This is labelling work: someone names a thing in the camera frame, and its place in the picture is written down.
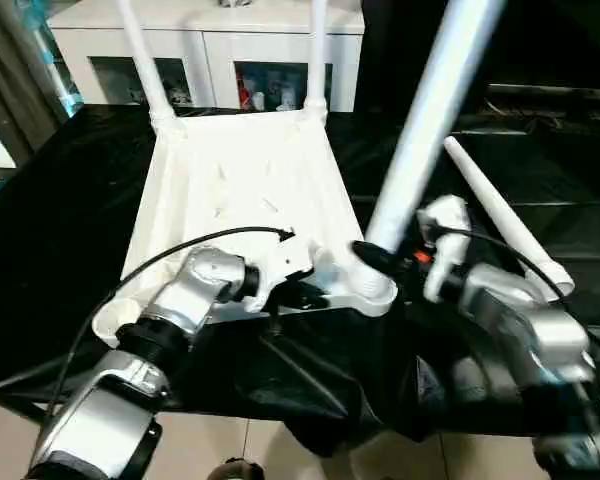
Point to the white plastic table top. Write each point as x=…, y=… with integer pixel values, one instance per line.
x=230, y=175

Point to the white plastic table leg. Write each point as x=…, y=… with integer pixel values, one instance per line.
x=147, y=65
x=430, y=115
x=316, y=60
x=490, y=200

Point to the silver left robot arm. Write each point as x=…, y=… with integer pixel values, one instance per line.
x=95, y=430

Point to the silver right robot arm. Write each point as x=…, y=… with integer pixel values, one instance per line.
x=520, y=310

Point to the small brown rounded object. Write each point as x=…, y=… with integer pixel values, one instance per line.
x=237, y=470

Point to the blue white printed mug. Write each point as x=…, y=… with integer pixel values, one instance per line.
x=285, y=97

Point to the white can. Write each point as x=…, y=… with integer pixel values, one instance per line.
x=259, y=100

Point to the red bottle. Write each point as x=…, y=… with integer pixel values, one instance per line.
x=243, y=92

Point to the black mat cloth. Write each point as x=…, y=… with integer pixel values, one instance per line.
x=55, y=225

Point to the black backdrop cloth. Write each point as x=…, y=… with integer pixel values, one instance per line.
x=555, y=40

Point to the white glass-door cabinet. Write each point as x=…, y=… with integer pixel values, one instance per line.
x=230, y=25

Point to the silver bowl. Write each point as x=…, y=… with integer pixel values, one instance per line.
x=230, y=3

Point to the teal white patterned banner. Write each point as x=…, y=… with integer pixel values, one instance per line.
x=60, y=65

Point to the grey curtain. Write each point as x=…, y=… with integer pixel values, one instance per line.
x=10, y=75

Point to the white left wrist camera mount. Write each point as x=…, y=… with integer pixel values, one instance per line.
x=285, y=255

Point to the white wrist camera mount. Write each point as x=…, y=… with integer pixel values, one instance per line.
x=450, y=215
x=285, y=255

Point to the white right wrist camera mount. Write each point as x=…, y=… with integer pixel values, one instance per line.
x=450, y=215

